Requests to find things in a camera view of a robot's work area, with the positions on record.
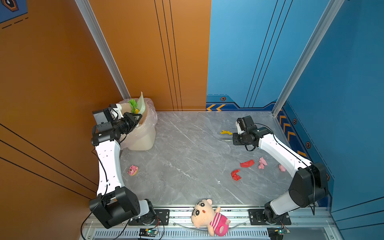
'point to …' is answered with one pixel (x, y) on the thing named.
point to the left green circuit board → (148, 232)
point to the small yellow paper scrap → (225, 132)
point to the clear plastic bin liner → (142, 137)
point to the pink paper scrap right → (262, 162)
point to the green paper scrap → (133, 104)
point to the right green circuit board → (277, 233)
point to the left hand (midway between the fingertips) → (141, 114)
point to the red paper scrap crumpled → (235, 176)
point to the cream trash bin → (142, 137)
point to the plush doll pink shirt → (203, 214)
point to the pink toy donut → (133, 170)
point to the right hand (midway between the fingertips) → (233, 139)
